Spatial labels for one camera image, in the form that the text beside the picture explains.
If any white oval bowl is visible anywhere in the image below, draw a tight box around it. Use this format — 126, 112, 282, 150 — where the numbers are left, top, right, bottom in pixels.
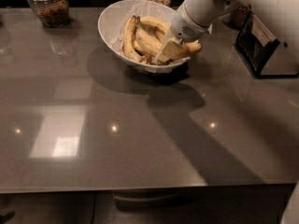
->
97, 0, 199, 75

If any small middle banana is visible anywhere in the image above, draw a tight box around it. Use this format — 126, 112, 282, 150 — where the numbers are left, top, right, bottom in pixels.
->
154, 30, 164, 42

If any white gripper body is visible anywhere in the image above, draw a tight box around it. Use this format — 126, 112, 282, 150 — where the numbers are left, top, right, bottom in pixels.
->
170, 4, 208, 43

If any right glass jar with nuts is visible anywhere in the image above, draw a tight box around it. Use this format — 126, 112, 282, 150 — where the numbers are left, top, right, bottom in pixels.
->
229, 5, 250, 29

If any white paper bowl liner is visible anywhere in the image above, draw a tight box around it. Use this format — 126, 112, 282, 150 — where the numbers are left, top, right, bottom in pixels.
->
109, 0, 197, 69

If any lower spotted banana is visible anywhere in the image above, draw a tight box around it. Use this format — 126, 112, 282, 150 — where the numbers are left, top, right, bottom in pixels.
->
133, 39, 170, 65

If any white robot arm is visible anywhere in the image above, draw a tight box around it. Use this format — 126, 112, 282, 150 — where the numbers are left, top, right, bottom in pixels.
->
161, 0, 299, 67

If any left glass jar with nuts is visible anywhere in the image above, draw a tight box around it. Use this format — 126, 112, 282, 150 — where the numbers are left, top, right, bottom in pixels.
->
27, 0, 69, 27

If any back yellow banana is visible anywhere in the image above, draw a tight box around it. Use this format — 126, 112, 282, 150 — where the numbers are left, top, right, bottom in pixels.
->
140, 16, 170, 34

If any black napkin holder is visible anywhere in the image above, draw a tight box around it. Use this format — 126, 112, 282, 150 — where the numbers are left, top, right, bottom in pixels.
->
235, 13, 299, 78

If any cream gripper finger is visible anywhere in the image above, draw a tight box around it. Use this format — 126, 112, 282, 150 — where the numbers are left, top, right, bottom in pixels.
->
155, 32, 172, 63
164, 37, 184, 60

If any glass jar with nuts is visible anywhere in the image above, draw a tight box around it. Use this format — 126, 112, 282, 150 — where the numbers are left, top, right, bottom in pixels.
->
229, 5, 250, 29
27, 0, 69, 27

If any long yellow banana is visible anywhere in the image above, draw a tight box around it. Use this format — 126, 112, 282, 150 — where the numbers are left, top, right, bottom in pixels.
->
135, 17, 202, 59

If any left yellow banana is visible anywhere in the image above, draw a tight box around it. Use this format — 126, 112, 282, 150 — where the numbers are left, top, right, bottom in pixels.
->
123, 16, 141, 62

